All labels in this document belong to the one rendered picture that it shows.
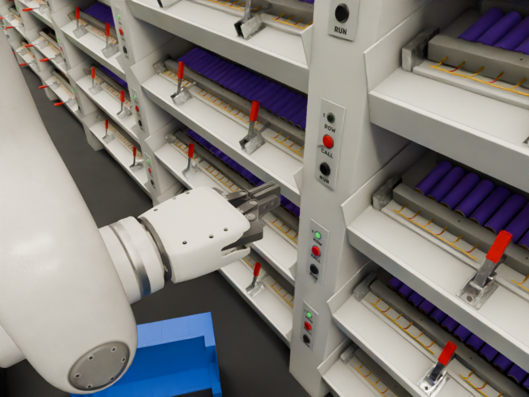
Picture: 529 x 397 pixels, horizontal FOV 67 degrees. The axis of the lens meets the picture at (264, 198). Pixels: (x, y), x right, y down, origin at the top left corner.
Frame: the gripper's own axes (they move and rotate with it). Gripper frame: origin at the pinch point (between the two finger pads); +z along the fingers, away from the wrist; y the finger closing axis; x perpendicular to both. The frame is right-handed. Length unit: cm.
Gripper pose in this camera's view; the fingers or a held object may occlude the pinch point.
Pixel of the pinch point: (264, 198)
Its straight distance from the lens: 50.4
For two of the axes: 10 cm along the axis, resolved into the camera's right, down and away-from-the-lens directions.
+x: 0.1, -8.0, -6.0
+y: 6.1, 4.8, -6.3
